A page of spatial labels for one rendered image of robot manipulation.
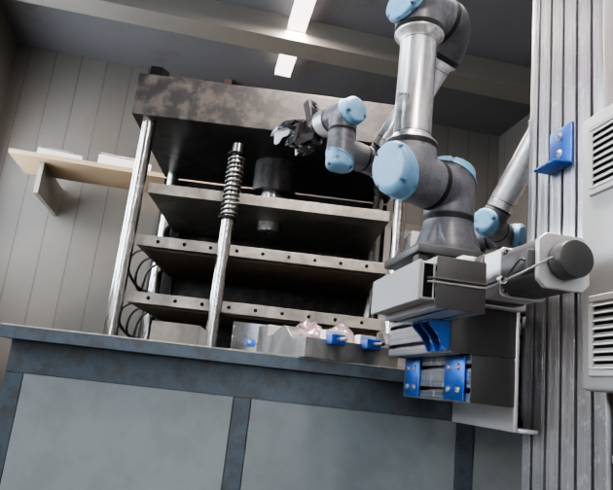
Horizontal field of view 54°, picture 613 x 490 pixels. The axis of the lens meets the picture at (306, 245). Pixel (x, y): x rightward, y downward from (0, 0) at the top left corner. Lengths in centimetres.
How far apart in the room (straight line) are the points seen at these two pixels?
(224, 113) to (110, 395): 142
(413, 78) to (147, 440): 117
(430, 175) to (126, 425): 106
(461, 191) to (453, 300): 42
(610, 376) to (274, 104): 205
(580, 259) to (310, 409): 99
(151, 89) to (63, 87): 256
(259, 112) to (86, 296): 254
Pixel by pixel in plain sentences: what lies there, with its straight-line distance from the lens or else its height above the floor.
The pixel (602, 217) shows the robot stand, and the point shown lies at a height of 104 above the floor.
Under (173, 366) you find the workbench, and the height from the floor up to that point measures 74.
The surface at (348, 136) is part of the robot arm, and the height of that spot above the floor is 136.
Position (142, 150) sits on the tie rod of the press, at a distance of 275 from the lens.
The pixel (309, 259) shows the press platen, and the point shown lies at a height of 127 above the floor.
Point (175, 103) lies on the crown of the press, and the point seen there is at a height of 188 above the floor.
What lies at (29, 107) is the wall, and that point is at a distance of 532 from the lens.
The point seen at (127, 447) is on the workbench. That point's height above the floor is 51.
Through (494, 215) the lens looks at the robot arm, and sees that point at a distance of 176.
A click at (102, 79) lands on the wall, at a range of 533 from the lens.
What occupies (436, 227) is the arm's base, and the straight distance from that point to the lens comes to 137.
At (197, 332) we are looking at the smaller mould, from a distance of 191.
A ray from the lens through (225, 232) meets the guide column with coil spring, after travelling 260.
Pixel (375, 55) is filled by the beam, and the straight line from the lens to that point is 434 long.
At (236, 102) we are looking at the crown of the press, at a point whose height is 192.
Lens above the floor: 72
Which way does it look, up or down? 13 degrees up
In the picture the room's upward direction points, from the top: 6 degrees clockwise
